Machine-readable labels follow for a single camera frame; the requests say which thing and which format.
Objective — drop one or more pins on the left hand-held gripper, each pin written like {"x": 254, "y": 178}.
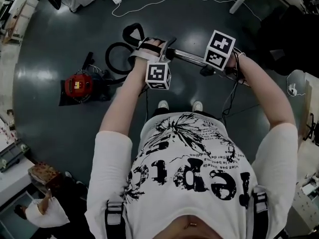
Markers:
{"x": 158, "y": 76}

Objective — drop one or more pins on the person's right forearm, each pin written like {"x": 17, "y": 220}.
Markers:
{"x": 264, "y": 83}

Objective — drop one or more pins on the white workbench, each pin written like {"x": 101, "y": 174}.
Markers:
{"x": 12, "y": 180}

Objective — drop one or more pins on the silver vacuum wand tube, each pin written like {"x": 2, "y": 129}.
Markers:
{"x": 187, "y": 56}

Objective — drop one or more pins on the red vacuum cleaner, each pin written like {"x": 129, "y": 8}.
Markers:
{"x": 78, "y": 84}

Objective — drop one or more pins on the black trousers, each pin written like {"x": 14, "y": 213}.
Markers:
{"x": 162, "y": 112}

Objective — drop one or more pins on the grey plastic crate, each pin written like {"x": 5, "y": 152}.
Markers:
{"x": 11, "y": 158}

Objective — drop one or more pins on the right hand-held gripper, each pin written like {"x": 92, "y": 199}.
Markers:
{"x": 219, "y": 43}

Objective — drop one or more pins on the person's left hand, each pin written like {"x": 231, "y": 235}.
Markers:
{"x": 155, "y": 42}

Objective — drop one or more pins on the person's left white shoe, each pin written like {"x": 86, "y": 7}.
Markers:
{"x": 163, "y": 104}

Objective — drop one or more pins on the patterned cardboard box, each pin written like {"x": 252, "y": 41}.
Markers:
{"x": 45, "y": 174}

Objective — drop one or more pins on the person's white shoe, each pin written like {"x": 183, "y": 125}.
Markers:
{"x": 163, "y": 104}
{"x": 197, "y": 105}

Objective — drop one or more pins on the white printed t-shirt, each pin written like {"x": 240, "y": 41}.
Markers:
{"x": 174, "y": 203}

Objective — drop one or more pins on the person's neck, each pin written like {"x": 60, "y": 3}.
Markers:
{"x": 189, "y": 230}

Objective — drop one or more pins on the person's left forearm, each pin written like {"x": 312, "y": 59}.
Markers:
{"x": 122, "y": 101}

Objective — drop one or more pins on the person's right white shoe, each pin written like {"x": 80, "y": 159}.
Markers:
{"x": 197, "y": 105}

